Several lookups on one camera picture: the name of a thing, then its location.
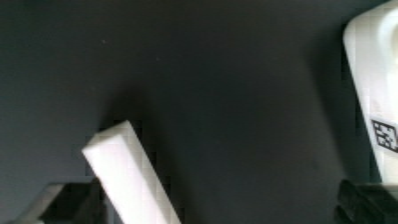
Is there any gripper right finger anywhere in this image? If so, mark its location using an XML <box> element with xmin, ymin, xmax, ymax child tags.
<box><xmin>334</xmin><ymin>180</ymin><xmax>398</xmax><ymax>224</ymax></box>

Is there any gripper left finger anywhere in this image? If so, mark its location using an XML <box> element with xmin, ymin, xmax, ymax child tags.
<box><xmin>10</xmin><ymin>181</ymin><xmax>106</xmax><ymax>224</ymax></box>

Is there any fiducial marker plate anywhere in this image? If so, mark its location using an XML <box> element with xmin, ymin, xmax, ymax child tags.
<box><xmin>343</xmin><ymin>0</ymin><xmax>398</xmax><ymax>184</ymax></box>

